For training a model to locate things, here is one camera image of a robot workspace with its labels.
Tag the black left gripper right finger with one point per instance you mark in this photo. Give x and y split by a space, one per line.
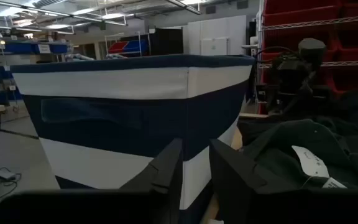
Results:
235 193

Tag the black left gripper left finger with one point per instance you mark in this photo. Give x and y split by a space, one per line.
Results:
166 186

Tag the black garment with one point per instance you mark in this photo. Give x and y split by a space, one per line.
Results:
275 146

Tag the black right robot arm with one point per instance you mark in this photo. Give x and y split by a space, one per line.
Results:
294 74

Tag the navy white striped fabric bin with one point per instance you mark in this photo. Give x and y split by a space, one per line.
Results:
120 124

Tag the white paper tag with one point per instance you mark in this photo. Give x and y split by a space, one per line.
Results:
311 161

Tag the red and blue bin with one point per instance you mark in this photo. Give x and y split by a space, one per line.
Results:
126 46

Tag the black cabinet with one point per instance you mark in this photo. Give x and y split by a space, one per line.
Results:
166 40

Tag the white panel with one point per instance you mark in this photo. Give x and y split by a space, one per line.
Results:
216 34

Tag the grey floor power strip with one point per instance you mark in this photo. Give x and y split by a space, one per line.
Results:
3 174

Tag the red storage bin rack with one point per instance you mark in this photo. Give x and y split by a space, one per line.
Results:
353 46

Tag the blue storage bin shelf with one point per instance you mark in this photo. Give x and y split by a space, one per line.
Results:
33 48

